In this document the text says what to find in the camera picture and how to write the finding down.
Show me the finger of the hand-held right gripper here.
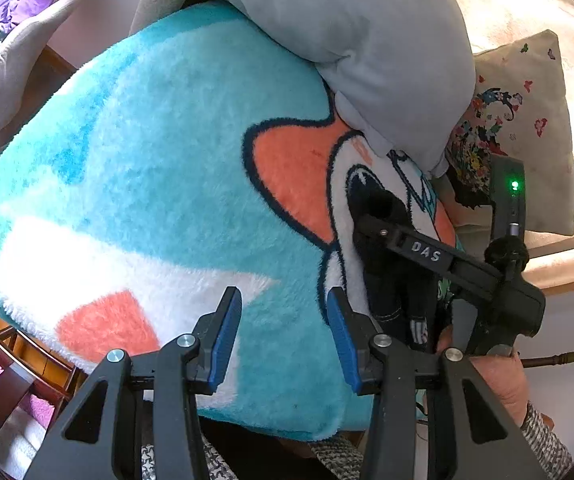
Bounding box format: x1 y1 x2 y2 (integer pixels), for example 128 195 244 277
353 212 502 297

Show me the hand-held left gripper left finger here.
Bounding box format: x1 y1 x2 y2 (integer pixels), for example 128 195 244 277
24 286 244 480

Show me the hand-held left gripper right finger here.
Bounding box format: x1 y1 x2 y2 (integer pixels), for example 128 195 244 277
326 286 562 480

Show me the person's right forearm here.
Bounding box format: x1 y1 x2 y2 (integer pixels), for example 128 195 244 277
516 401 574 478

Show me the person's right hand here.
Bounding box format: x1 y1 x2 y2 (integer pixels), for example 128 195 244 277
436 325 532 430

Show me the brass rod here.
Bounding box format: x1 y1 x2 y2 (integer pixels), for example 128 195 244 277
521 327 574 370

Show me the turquoise printed fleece blanket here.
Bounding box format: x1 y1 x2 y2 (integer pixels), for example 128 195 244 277
0 0 468 445

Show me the floral print cushion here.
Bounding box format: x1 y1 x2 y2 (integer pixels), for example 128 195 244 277
443 30 574 237

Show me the dark wooden furniture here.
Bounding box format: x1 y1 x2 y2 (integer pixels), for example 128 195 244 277
0 280 90 461

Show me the grey plush pillow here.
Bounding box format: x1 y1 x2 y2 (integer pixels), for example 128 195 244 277
129 0 478 180

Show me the beige sofa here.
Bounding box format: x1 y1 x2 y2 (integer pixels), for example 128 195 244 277
444 0 574 297

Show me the purple and white cloth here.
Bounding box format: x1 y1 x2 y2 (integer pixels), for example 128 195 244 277
0 0 90 153

